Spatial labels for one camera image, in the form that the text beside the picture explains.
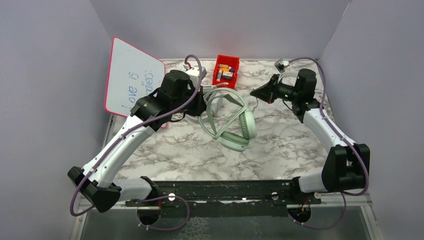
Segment green headphones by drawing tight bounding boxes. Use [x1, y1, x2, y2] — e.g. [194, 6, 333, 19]
[197, 87, 257, 152]

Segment white headphones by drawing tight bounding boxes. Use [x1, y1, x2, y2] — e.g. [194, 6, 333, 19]
[277, 72, 317, 102]

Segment red plastic bin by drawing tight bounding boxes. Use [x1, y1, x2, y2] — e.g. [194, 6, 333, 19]
[212, 54, 240, 89]

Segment white green glue stick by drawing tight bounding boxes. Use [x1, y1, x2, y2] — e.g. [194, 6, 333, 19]
[216, 69, 223, 82]

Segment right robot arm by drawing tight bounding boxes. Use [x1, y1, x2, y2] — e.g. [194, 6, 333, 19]
[250, 68, 370, 204]

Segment green headphone cable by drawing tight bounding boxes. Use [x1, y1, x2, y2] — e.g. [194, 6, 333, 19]
[202, 87, 259, 147]

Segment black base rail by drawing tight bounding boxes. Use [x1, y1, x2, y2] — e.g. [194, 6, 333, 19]
[125, 179, 326, 218]

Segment yellow marker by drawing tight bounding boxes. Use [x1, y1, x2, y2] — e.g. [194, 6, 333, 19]
[219, 67, 230, 72]

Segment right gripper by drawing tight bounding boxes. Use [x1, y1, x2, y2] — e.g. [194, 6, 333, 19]
[251, 73, 301, 104]

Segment white small box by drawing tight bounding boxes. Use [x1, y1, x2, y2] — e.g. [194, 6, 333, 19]
[221, 71, 234, 80]

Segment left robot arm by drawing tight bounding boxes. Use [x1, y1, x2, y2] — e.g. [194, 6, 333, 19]
[67, 70, 206, 213]

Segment pink framed whiteboard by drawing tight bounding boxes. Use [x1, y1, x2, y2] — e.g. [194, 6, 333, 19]
[103, 37, 166, 118]

